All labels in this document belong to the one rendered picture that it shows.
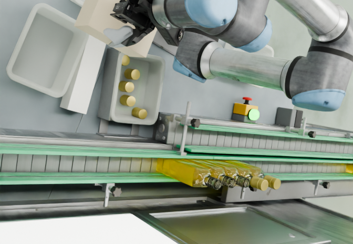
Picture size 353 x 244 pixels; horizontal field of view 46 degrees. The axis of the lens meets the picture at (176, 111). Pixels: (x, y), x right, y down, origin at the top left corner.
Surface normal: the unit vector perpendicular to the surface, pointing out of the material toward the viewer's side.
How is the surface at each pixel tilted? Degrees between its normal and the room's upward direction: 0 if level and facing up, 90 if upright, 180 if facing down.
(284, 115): 90
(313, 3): 29
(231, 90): 0
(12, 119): 0
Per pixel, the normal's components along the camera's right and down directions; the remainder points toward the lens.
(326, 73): -0.24, -0.07
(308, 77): -0.61, -0.18
